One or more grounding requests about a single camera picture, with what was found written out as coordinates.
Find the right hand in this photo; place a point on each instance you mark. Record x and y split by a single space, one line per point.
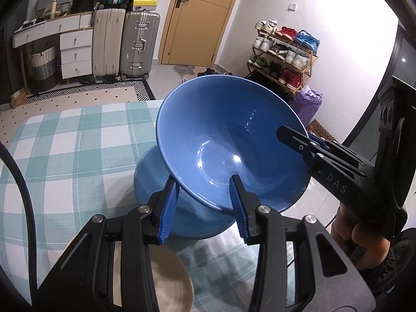
376 246

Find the wooden shoe rack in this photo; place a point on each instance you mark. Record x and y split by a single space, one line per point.
283 55

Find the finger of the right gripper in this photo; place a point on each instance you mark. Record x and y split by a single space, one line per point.
320 141
299 142

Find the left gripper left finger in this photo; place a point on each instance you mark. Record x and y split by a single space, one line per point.
148 223

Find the patterned floor rug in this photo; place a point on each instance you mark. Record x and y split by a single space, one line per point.
69 98

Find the beige suitcase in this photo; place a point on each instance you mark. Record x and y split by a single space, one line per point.
106 41

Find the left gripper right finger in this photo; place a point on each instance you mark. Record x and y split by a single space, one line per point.
257 223

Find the silver suitcase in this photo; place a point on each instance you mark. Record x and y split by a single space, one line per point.
138 43

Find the dark blue bowl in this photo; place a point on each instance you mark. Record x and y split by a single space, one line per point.
213 127

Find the white drawer desk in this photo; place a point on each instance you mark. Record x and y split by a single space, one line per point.
73 34

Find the woven laundry basket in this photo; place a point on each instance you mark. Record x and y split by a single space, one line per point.
43 68

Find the beige plate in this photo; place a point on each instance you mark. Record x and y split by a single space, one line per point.
172 283

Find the purple rolled mat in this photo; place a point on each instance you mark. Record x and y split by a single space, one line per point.
306 104

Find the wooden door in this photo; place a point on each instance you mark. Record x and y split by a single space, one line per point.
192 30

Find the teal checked tablecloth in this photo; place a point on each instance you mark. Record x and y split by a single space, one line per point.
81 162

